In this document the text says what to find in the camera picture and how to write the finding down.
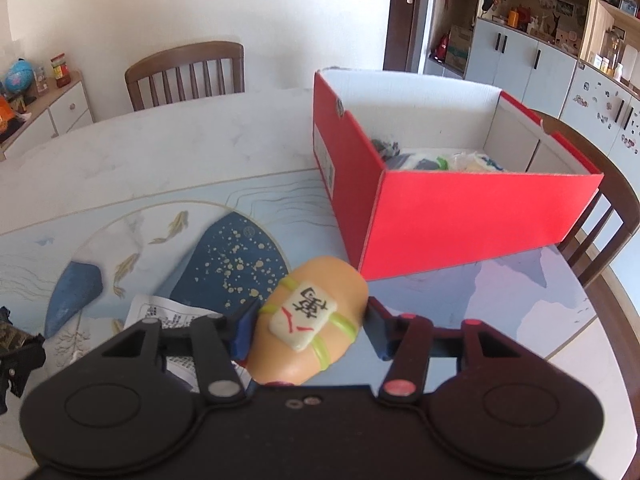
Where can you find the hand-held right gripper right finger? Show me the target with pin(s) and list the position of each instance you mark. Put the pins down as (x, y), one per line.
(380, 332)

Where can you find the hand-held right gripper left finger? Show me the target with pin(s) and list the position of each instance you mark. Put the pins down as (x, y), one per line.
(242, 332)

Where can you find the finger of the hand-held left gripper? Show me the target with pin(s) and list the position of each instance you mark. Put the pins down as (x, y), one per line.
(22, 362)

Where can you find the yellow squishy toy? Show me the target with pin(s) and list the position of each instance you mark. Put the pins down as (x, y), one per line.
(310, 280)

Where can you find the red cardboard box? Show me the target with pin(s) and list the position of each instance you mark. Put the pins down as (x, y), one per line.
(450, 220)

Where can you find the white marble desktop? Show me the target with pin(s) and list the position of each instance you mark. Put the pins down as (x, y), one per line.
(175, 135)

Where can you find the blue printed table mat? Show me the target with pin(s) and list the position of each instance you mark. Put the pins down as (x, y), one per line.
(150, 200)

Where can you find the orange snack bag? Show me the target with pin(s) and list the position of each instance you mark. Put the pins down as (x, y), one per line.
(4, 115)

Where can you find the white sideboard cabinet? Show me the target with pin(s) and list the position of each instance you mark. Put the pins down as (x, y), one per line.
(65, 110)

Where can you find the wooden slat-back chair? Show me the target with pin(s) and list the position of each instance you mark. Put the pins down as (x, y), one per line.
(185, 55)
(610, 200)

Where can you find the small clear glass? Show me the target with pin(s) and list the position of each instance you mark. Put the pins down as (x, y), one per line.
(41, 80)

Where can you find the small blue globe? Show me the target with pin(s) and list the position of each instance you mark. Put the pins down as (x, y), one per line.
(20, 76)

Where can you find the red sauce jar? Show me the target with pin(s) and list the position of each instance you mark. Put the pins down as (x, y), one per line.
(61, 72)

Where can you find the dark brown door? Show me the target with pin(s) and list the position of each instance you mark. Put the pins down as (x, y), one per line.
(400, 35)

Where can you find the orange bottle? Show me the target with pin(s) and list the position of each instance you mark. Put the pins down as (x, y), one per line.
(512, 16)

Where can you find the white wall cabinet unit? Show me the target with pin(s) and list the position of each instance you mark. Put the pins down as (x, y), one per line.
(515, 55)

